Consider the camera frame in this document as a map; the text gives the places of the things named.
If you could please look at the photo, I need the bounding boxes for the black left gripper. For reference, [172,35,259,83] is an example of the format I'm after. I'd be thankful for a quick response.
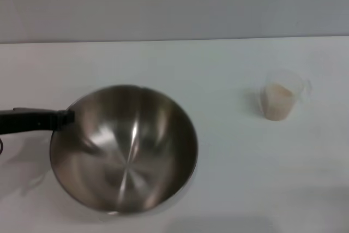
[0,107,75,136]

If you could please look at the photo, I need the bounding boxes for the stainless steel mixing bowl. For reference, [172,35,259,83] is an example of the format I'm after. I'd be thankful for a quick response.
[49,84,198,216]

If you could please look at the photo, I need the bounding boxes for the white rice grains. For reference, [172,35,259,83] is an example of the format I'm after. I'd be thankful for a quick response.
[260,82,296,122]

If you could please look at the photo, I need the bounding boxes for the clear plastic measuring cup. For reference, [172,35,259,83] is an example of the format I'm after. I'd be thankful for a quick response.
[258,69,313,122]

